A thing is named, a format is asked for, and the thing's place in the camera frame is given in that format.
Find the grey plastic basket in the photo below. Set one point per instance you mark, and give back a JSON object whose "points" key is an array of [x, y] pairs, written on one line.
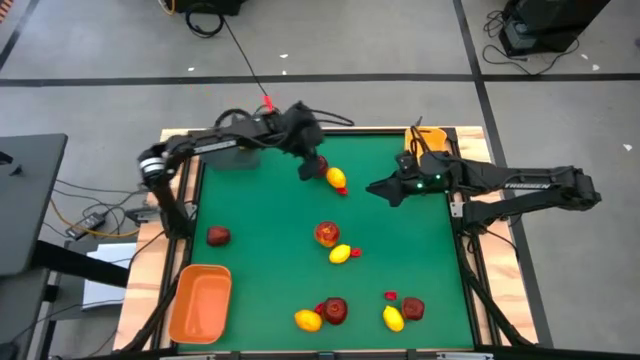
{"points": [[230, 160]]}

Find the black power adapter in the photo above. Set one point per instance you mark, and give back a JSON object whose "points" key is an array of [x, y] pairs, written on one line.
{"points": [[86, 225]]}

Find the red and yellow apple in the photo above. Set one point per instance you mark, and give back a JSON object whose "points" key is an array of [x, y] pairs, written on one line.
{"points": [[327, 234]]}

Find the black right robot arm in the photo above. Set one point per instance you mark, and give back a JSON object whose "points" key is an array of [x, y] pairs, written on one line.
{"points": [[525, 186]]}

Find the black desk base bar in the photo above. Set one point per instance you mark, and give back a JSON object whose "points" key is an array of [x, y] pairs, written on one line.
{"points": [[80, 262]]}

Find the yellow plastic basket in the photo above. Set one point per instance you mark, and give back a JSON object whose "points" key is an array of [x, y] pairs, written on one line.
{"points": [[430, 137]]}

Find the white flat box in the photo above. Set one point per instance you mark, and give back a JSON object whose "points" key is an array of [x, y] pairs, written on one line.
{"points": [[105, 295]]}

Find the dark grey cabinet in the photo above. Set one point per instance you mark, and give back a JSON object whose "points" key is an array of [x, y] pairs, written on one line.
{"points": [[22, 315]]}

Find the black equipment box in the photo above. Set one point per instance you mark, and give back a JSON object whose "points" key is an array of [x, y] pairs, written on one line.
{"points": [[210, 5]]}

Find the yellow lemon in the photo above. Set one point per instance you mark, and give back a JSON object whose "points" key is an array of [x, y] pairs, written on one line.
{"points": [[336, 177], [393, 318], [340, 253], [308, 320]]}

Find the black equipment case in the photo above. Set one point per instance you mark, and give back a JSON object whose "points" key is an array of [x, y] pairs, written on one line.
{"points": [[550, 20]]}

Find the white metal bracket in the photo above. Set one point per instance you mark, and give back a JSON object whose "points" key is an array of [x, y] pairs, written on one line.
{"points": [[187, 357]]}

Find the black desk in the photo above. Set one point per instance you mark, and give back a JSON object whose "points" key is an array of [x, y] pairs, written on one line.
{"points": [[30, 200]]}

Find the dark red apple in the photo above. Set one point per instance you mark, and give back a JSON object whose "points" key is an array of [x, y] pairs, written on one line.
{"points": [[322, 166], [218, 236], [334, 310], [413, 308]]}

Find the small black desk object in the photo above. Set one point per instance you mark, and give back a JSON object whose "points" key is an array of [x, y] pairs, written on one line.
{"points": [[5, 157], [17, 171]]}

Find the orange striped object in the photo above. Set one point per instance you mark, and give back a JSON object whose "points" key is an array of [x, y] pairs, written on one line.
{"points": [[4, 7]]}

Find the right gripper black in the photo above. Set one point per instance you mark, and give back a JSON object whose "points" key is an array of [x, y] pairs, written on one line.
{"points": [[425, 172]]}

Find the black aluminium table frame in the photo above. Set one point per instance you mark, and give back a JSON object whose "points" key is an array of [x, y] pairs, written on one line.
{"points": [[186, 260]]}

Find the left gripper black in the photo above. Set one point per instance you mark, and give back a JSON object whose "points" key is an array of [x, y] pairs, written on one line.
{"points": [[300, 130]]}

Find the green table mat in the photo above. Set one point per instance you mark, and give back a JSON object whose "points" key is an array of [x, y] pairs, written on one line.
{"points": [[280, 280]]}

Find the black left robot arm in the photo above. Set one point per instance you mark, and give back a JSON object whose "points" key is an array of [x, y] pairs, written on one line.
{"points": [[200, 142]]}

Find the small red pepper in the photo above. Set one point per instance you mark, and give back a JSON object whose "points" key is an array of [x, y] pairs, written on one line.
{"points": [[355, 252], [318, 308], [390, 295], [342, 191]]}

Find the orange plastic basket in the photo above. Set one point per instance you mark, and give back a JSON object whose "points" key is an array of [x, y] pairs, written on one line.
{"points": [[200, 305]]}

